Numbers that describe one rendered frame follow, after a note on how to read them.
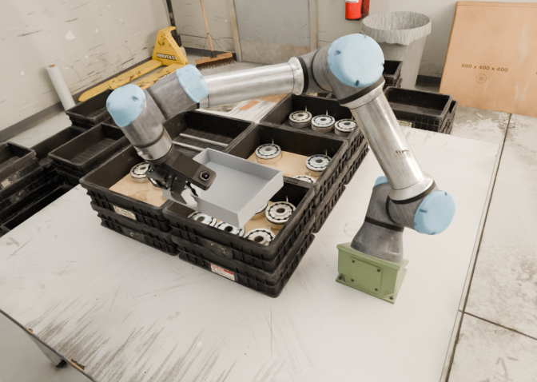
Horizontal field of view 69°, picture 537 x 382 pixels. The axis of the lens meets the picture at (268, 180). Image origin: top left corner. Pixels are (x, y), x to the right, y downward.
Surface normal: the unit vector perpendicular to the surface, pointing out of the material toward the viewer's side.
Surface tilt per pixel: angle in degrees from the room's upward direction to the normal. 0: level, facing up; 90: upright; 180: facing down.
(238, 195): 1
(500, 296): 0
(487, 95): 72
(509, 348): 0
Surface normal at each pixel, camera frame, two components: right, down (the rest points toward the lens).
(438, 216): 0.36, 0.22
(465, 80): -0.51, 0.34
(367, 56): 0.23, 0.00
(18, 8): 0.85, 0.25
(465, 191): -0.09, -0.79
